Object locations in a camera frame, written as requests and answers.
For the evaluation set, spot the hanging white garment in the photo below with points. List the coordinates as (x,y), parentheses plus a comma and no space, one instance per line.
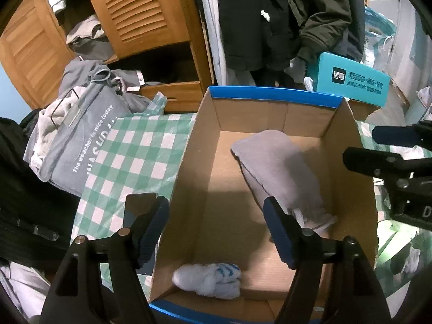
(211,23)

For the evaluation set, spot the wooden wardrobe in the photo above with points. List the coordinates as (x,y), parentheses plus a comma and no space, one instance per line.
(40,50)

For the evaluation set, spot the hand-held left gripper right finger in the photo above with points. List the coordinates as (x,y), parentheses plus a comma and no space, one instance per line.
(280,229)

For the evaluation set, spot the white crumpled cloth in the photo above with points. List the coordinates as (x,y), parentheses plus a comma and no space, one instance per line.
(23,290)

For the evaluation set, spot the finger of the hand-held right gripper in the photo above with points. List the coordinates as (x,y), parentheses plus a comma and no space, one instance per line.
(395,135)
(368,162)

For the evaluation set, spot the white sock with blue print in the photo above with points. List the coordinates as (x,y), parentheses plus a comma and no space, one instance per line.
(202,278)

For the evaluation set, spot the clear plastic bag teal trim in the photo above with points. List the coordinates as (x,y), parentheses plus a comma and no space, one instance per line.
(381,40)

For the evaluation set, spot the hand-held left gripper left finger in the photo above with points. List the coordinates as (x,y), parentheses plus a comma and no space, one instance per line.
(152,229)

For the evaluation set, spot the black garment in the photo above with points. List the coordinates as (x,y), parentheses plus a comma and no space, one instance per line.
(30,192)

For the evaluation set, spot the hanging black jacket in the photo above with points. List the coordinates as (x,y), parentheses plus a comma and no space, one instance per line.
(249,17)

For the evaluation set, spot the grey clothes on wardrobe shelf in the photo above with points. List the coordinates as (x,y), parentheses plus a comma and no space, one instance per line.
(89,38)

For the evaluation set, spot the hanging dark olive jacket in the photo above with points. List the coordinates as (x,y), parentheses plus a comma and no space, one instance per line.
(317,10)

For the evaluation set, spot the grey printed tote bag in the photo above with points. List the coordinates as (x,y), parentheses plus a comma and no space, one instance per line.
(91,135)

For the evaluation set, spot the wooden wardrobe drawer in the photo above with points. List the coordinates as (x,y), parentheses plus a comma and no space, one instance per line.
(175,96)

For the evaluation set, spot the grey soft cloth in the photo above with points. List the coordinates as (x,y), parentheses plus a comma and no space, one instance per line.
(280,165)

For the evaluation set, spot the blue-rimmed cardboard box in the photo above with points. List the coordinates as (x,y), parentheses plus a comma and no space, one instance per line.
(219,209)

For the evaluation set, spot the teal printed box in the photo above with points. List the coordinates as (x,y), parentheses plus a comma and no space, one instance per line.
(351,81)

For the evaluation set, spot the beige cloth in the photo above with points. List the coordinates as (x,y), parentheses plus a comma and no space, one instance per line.
(50,121)

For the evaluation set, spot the green checkered tablecloth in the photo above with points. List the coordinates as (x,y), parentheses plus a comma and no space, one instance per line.
(135,155)

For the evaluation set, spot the louvered wooden wardrobe door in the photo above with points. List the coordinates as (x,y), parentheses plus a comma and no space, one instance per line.
(135,10)

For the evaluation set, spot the grey hooded garment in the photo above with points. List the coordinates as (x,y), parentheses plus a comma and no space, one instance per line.
(131,87)

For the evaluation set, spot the plain brown cardboard box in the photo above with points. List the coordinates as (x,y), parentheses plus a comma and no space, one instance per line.
(364,109)

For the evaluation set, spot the crumpled white plastic bag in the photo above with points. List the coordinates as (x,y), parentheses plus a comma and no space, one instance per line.
(310,83)

